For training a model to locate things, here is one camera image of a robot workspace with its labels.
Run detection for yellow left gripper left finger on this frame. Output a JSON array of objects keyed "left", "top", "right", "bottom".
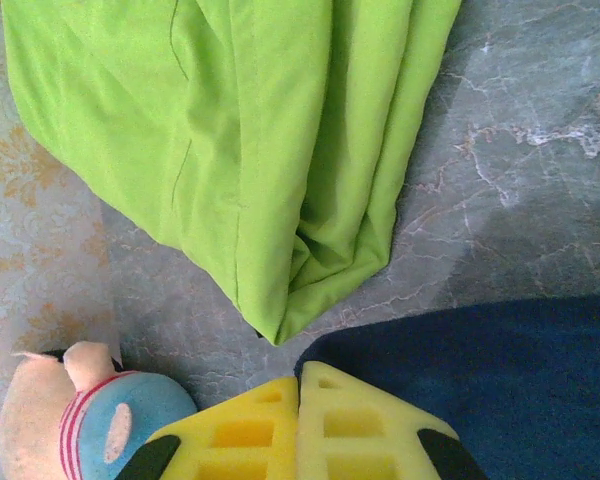
[{"left": 114, "top": 375, "right": 301, "bottom": 480}]

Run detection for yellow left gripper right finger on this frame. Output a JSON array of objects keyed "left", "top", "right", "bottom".
[{"left": 297, "top": 359, "right": 489, "bottom": 480}]

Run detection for navy blue shirt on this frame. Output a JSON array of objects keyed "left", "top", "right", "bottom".
[{"left": 293, "top": 294, "right": 600, "bottom": 480}]

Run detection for lime green shorts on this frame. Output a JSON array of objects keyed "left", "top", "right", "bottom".
[{"left": 2, "top": 0, "right": 464, "bottom": 347}]

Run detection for cartoon boy plush doll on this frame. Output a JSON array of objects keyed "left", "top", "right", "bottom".
[{"left": 0, "top": 340, "right": 199, "bottom": 480}]

